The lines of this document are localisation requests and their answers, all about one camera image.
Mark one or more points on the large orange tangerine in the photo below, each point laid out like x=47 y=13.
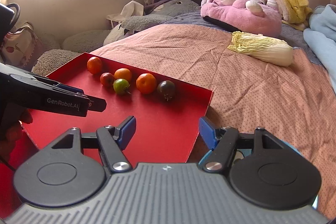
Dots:
x=95 y=66

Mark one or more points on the green tomato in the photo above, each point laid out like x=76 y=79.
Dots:
x=121 y=86

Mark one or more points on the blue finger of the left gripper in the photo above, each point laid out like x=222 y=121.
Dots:
x=70 y=88
x=97 y=104

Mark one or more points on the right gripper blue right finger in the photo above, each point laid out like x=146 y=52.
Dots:
x=210 y=134

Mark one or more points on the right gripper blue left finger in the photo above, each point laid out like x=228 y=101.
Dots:
x=124 y=132

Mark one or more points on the red shallow tray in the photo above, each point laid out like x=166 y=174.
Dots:
x=166 y=130

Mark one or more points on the grey Totoro plush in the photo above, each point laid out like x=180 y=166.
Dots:
x=88 y=41

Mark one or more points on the person's left hand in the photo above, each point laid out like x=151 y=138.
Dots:
x=13 y=134

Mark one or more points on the pink rabbit plush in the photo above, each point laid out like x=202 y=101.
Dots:
x=253 y=16

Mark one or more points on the yellow plush blanket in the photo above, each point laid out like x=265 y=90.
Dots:
x=295 y=13

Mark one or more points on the small orange kumquat back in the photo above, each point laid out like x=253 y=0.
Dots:
x=123 y=73

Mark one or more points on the napa cabbage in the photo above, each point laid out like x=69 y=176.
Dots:
x=270 y=50

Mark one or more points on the small red fruit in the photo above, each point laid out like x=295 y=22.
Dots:
x=107 y=79

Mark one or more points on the salmon dotted bedspread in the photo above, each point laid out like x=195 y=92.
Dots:
x=295 y=103

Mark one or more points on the blue tiger cartoon plate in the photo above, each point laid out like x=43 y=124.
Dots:
x=276 y=179

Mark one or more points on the light blue blanket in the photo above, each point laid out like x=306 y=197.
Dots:
x=321 y=38

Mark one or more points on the dark purple tomato small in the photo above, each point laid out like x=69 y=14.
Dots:
x=166 y=89

